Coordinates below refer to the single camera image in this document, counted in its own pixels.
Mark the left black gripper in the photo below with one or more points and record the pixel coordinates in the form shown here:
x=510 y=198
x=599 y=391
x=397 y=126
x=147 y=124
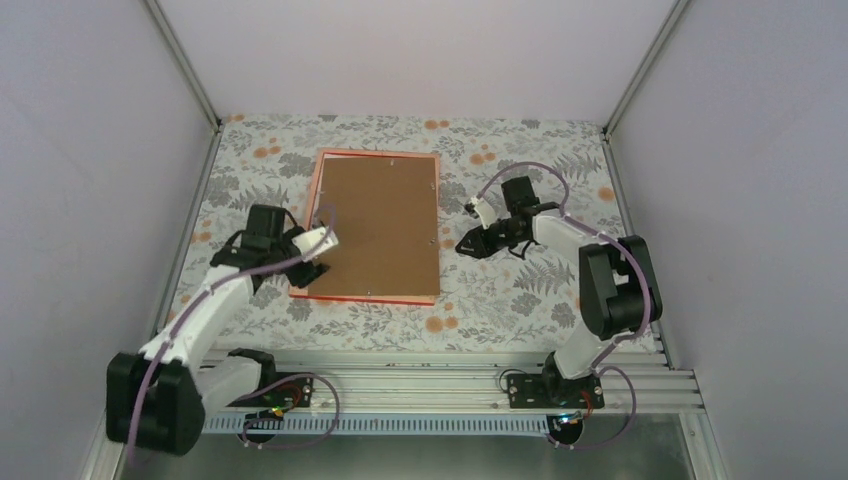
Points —
x=306 y=275

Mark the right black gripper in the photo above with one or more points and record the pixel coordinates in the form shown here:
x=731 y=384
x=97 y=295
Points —
x=480 y=247

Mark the red picture frame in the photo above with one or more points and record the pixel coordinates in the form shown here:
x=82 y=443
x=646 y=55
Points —
x=308 y=199

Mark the brown backing board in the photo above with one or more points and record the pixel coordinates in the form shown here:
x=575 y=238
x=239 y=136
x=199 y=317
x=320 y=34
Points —
x=384 y=225

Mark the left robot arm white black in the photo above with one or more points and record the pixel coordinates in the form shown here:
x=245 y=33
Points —
x=160 y=397

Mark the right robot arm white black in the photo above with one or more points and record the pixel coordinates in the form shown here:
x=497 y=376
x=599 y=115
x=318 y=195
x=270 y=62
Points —
x=618 y=291

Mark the floral patterned table cloth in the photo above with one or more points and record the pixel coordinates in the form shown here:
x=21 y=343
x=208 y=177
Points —
x=502 y=304

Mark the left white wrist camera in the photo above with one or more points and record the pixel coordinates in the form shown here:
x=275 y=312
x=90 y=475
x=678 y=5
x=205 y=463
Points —
x=315 y=242

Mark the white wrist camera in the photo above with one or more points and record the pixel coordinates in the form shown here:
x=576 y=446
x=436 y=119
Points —
x=315 y=242
x=482 y=210

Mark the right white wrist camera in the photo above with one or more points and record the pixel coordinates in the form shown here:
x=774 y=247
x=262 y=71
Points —
x=482 y=210

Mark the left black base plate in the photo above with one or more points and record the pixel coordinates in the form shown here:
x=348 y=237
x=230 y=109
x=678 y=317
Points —
x=285 y=391

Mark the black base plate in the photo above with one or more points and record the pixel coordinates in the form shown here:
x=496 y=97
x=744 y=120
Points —
x=285 y=391
x=538 y=391

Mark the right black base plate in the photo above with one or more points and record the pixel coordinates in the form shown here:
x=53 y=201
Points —
x=538 y=391

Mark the grey slotted cable duct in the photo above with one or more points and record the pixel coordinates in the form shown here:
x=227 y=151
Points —
x=406 y=424

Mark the aluminium rail base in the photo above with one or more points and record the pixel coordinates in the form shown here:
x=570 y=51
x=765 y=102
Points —
x=470 y=383

